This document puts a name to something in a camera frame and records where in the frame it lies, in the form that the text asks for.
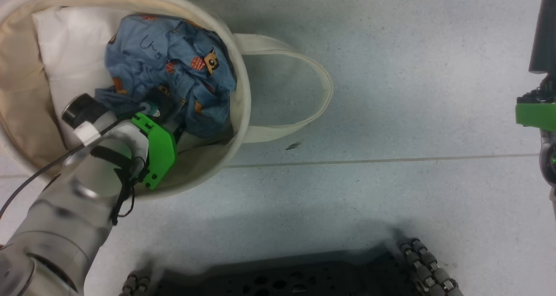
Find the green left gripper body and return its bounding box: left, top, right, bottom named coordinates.
left=130, top=94, right=178, bottom=191

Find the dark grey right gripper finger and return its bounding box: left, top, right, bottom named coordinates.
left=529, top=0, right=556, bottom=75

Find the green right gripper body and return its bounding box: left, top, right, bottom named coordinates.
left=516, top=75, right=556, bottom=134

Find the blue cartoon-print garment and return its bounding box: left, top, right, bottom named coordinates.
left=94, top=14, right=238, bottom=140

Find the white garment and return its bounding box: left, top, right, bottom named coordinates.
left=31, top=5, right=131, bottom=151

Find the grey roller base wheel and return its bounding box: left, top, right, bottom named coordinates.
left=119, top=270, right=163, bottom=296
left=399, top=238, right=464, bottom=296

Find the cream canvas laundry basket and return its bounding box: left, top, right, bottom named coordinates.
left=0, top=0, right=334, bottom=200

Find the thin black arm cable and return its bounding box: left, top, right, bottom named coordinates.
left=0, top=109, right=148, bottom=220

